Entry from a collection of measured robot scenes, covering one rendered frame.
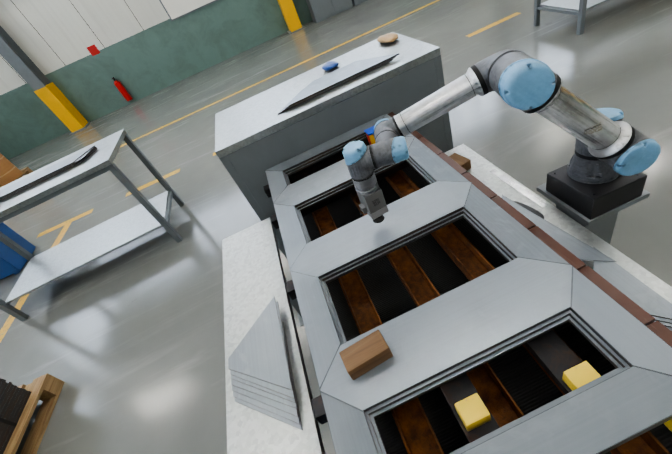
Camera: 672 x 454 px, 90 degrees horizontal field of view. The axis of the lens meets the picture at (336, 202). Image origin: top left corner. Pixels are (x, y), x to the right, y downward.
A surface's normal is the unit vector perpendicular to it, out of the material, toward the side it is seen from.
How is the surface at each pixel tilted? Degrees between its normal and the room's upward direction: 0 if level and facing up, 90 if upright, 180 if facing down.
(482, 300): 0
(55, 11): 90
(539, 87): 80
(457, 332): 0
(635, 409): 0
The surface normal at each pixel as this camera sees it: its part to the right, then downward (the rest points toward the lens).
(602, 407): -0.33, -0.72
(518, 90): -0.15, 0.53
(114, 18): 0.28, 0.54
